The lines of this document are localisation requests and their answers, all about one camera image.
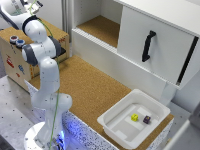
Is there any yellow block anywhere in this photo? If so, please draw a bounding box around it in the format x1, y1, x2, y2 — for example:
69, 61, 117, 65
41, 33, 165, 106
130, 113, 140, 123

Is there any white cabinet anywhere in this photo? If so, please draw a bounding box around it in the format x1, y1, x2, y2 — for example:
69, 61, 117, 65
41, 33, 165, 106
71, 0, 200, 108

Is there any white sliding door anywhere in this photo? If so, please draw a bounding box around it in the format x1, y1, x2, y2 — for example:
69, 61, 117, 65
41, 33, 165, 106
116, 5, 200, 87

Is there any wooden drawer box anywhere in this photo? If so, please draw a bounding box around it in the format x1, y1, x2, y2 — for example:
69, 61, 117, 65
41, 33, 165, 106
0, 17, 71, 92

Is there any black door handle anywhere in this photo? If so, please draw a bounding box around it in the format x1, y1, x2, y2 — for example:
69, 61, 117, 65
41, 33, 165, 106
141, 30, 157, 63

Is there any blue button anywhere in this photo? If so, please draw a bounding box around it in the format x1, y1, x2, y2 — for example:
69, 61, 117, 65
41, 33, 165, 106
15, 39, 26, 48

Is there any purple block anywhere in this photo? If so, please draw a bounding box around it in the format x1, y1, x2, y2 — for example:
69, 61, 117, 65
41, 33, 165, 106
142, 114, 152, 125

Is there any white plastic box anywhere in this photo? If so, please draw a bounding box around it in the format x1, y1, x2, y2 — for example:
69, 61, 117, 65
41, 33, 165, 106
96, 88, 172, 150

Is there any red button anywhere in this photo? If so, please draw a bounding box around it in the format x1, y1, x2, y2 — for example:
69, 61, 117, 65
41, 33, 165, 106
9, 35, 19, 45

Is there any green cable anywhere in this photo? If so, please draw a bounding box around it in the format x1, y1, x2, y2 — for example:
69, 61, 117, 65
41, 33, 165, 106
27, 0, 63, 150

